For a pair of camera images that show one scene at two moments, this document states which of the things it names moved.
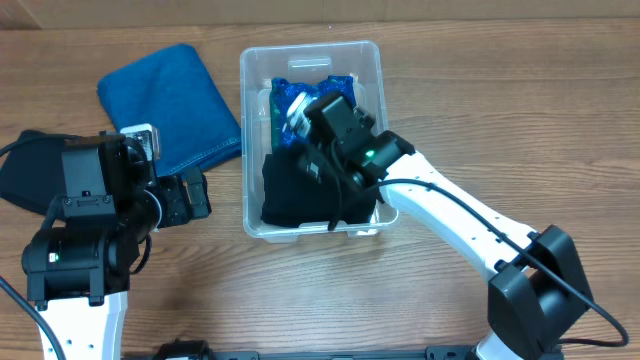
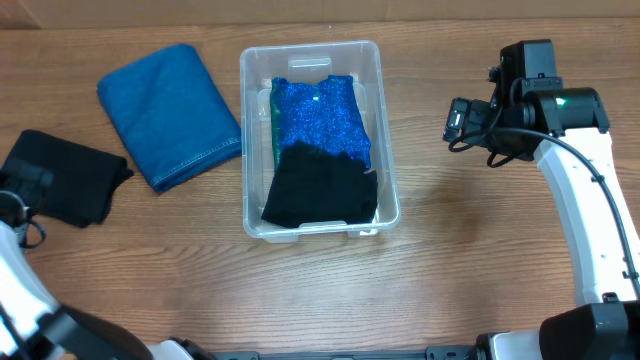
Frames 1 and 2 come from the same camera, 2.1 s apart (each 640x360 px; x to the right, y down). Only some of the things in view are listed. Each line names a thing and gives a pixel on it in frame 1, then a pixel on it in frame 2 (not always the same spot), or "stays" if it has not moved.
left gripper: x=179 y=209 to x=30 y=190
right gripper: x=317 y=160 to x=470 y=135
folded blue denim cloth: x=168 y=89 stays
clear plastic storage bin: x=304 y=62 stays
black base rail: x=196 y=350 stays
